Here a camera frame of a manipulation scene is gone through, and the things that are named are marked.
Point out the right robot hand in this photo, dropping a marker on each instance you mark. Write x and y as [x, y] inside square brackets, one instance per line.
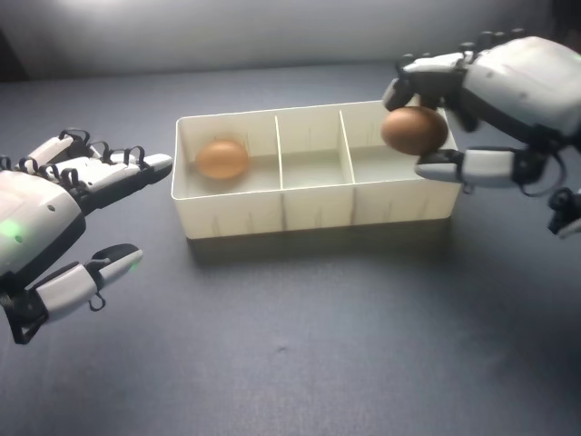
[522, 86]

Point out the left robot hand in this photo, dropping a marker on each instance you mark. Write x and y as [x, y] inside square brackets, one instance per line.
[41, 213]

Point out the brown egg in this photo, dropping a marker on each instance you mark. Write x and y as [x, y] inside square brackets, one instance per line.
[222, 159]
[413, 129]

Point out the white divided plastic tray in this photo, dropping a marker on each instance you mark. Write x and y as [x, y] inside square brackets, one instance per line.
[318, 209]

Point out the grey table cloth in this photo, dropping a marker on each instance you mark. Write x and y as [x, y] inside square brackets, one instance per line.
[290, 340]

